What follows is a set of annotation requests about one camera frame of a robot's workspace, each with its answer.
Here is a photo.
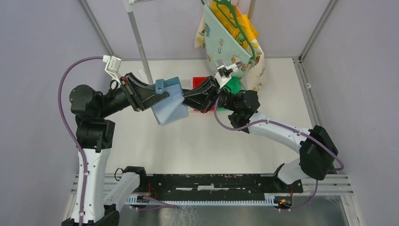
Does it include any white clothes rack stand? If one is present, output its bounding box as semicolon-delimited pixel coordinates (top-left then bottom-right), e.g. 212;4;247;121
123;0;154;84

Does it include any green plastic bin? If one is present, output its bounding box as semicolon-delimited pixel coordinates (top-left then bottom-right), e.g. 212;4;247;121
214;77;246;112

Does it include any mint cartoon print cloth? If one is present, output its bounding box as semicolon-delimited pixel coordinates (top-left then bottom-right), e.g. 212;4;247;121
194;5;266;91

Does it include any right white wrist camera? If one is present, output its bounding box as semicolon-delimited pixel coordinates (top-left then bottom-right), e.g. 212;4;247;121
214;59;243;89

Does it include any yellow garment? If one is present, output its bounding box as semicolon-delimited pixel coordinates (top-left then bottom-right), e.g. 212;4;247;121
209;0;260;50

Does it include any blue card holder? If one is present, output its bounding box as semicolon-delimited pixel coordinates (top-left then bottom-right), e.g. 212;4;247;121
152;77;189;126

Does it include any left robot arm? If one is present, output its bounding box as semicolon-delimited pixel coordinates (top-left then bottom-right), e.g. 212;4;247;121
63;73;169;226

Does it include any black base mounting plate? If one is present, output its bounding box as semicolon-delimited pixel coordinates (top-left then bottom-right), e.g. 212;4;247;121
136;174;303;202

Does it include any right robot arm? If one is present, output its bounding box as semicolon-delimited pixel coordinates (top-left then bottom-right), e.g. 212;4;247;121
183;76;343;192

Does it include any green clothes hanger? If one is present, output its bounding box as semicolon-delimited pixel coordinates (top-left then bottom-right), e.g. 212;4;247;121
201;0;258;60

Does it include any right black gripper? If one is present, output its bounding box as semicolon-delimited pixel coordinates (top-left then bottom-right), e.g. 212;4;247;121
176;76;238;114

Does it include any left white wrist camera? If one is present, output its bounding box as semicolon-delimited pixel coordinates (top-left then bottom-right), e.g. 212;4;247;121
103;55;122;84

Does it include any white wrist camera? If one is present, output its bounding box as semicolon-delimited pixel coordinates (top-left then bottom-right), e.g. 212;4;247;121
214;59;243;89
103;55;122;84

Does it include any white slotted cable duct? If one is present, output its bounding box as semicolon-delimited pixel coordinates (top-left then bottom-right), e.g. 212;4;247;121
125;194;291;207

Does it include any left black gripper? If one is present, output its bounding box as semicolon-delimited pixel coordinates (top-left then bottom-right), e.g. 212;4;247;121
99;71;170;116

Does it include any red plastic bin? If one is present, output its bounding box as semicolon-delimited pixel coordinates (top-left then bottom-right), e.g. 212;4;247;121
191;76;218;112

